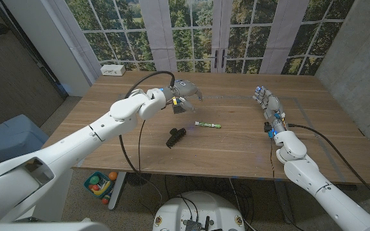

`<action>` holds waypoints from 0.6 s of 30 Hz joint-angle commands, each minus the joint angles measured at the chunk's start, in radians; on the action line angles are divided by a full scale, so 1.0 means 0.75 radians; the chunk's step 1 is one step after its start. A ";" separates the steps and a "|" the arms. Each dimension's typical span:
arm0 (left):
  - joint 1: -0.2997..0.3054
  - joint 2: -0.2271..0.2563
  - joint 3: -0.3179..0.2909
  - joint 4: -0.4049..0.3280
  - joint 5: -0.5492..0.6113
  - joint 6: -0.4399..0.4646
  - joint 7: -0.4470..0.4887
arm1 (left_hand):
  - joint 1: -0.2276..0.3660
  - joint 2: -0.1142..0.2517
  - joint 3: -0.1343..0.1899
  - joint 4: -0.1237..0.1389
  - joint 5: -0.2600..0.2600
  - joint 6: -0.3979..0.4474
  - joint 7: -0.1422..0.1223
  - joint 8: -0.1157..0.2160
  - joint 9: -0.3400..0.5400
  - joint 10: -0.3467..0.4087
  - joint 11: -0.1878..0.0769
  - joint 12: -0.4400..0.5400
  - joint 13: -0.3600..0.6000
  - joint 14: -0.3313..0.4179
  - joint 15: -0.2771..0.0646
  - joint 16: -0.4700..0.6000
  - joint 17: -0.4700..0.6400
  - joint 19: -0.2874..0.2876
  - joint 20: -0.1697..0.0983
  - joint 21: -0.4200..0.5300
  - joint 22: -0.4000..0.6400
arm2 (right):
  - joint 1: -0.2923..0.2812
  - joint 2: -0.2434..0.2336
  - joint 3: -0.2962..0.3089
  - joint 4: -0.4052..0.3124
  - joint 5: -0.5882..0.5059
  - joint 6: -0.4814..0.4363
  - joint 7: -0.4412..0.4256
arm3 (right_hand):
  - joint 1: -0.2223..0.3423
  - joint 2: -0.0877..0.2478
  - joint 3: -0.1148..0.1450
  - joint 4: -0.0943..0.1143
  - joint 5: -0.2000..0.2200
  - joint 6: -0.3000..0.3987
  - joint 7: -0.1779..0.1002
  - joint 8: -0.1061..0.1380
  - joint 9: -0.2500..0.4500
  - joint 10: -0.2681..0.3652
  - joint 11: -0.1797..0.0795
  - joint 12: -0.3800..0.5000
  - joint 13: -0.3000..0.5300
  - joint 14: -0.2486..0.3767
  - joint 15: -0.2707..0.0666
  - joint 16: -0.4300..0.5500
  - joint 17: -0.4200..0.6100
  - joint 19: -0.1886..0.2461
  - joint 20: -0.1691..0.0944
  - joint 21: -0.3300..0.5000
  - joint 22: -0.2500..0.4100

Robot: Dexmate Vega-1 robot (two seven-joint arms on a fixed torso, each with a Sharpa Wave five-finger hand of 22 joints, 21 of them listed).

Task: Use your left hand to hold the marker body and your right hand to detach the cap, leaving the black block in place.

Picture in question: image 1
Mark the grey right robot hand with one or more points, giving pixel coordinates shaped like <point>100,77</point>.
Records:
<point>273,107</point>

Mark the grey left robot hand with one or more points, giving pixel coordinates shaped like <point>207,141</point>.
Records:
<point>185,88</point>

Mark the white green marker body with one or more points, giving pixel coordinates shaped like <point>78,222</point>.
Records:
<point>206,124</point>

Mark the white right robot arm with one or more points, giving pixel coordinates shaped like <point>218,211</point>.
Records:
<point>326,192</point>

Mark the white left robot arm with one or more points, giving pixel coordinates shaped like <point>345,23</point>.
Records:
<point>75,147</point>

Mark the black cube block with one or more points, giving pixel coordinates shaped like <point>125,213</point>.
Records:
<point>178,110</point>

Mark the printed window forest backdrop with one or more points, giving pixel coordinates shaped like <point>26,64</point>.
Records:
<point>185,38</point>

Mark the black ridged plastic part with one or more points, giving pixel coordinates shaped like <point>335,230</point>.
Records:
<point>176,138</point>

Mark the white power outlet box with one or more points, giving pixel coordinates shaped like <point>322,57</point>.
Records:
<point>112,70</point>

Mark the grey table leg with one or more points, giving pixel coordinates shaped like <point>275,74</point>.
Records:
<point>283,202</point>
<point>117,192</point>

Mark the black round floor base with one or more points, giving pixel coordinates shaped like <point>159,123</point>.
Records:
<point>138,179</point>

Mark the orange toy ball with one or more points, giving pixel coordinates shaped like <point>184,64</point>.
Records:
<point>112,176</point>

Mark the white robot torso base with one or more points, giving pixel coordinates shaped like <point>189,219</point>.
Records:
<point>201,208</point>

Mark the basket of colourful toys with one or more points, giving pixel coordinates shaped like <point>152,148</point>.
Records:
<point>98,187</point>

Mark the blue plastic bin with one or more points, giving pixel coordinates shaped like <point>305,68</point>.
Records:
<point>11,134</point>

